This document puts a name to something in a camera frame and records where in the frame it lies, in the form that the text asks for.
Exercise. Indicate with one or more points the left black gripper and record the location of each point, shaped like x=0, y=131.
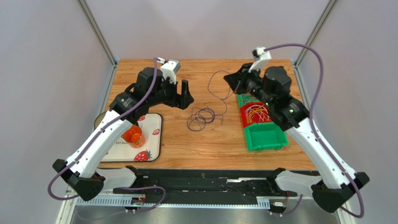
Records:
x=183, y=101

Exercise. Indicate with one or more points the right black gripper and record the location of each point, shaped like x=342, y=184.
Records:
x=238, y=80

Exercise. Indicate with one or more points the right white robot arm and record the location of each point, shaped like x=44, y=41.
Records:
x=336, y=182

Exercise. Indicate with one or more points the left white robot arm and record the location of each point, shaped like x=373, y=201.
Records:
x=80, y=171

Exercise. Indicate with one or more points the far green plastic bin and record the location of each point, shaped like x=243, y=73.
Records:
x=243, y=99

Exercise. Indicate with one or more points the green plastic bin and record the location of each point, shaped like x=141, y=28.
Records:
x=243, y=99
x=265, y=136

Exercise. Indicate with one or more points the red plastic bin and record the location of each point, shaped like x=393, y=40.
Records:
x=254, y=113

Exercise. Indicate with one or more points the strawberry pattern tray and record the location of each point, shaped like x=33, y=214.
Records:
x=152, y=127

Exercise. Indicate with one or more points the near green plastic bin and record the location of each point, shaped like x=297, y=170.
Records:
x=265, y=136

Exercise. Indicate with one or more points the orange glass mug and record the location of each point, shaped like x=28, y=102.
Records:
x=134, y=136

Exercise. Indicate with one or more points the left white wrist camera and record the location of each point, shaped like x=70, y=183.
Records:
x=169, y=69

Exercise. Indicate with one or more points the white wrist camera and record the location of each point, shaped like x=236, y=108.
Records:
x=261, y=57
x=169, y=69

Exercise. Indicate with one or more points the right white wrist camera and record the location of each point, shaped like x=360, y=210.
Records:
x=261, y=57

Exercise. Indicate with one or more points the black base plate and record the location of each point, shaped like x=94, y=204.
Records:
x=207, y=186

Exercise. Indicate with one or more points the right aluminium frame post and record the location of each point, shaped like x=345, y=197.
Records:
x=331, y=4

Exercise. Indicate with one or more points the aluminium frame post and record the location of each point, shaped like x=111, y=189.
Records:
x=85, y=8
x=331, y=4

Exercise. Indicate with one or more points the left aluminium frame post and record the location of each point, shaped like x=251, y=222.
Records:
x=85, y=8

